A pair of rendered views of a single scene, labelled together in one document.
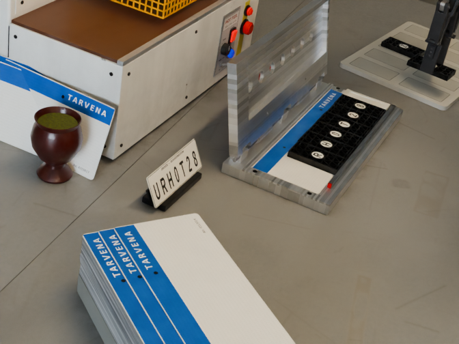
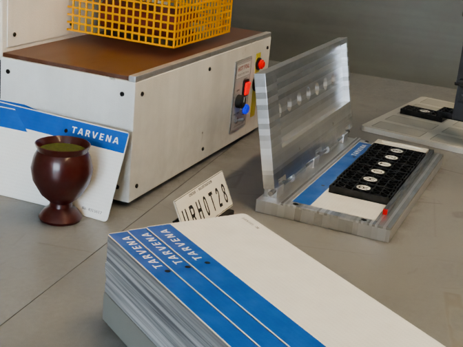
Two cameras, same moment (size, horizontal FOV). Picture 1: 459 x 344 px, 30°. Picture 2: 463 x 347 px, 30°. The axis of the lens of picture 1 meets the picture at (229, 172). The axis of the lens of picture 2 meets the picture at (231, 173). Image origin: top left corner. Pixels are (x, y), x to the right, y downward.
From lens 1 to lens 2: 37 cm
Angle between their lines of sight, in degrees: 14
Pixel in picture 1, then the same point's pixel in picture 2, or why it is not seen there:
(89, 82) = (96, 110)
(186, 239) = (238, 234)
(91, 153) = (103, 190)
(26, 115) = (23, 160)
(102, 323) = (142, 338)
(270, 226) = (325, 254)
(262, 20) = not seen: hidden behind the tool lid
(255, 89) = (284, 116)
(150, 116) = (166, 159)
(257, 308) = (345, 289)
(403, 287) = not seen: outside the picture
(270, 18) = not seen: hidden behind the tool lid
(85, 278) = (114, 292)
